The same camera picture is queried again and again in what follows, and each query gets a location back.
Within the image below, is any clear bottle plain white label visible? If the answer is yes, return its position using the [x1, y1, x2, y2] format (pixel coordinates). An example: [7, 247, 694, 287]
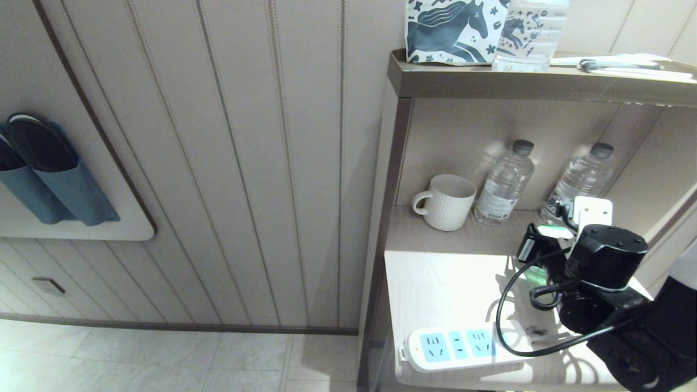
[474, 139, 535, 226]

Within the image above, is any green mosquito repellent plug-in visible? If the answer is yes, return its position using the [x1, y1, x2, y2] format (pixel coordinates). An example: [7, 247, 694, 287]
[524, 224, 573, 286]

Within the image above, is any clear bottle horse print label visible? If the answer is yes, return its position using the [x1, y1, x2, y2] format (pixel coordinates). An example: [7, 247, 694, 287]
[542, 143, 615, 226]

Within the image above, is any white power strip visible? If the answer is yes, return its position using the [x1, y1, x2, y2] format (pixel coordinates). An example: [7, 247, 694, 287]
[400, 324, 537, 373]

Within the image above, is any brown baseboard strip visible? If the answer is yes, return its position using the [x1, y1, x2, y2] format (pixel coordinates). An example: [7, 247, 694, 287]
[0, 313, 358, 335]

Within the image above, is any large clear horse print bottle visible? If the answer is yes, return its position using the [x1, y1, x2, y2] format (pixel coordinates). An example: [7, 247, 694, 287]
[492, 0, 571, 72]

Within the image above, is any grey wall socket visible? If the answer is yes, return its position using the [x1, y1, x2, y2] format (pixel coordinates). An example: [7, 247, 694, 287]
[32, 277, 66, 297]

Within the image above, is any silver right camera bracket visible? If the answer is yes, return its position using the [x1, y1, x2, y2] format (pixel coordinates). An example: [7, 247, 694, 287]
[553, 196, 613, 235]

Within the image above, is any short black arm cable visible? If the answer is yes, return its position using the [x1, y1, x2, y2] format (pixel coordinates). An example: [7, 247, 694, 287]
[531, 280, 578, 311]

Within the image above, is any white ribbed mug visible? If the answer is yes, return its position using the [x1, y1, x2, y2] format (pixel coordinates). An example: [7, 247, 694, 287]
[412, 174, 477, 231]

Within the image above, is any horse print tissue box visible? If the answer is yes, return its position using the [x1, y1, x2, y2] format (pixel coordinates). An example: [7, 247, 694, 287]
[406, 0, 511, 66]

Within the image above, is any papers and pen on shelf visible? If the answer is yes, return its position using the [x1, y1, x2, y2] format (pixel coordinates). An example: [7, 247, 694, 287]
[550, 53, 695, 81]

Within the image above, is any beige brown shelf unit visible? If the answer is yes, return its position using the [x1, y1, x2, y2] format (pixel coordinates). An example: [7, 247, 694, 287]
[357, 48, 697, 392]

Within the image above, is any blue slipper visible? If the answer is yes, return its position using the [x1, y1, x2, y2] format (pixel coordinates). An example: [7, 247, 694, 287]
[5, 113, 121, 226]
[0, 124, 74, 225]

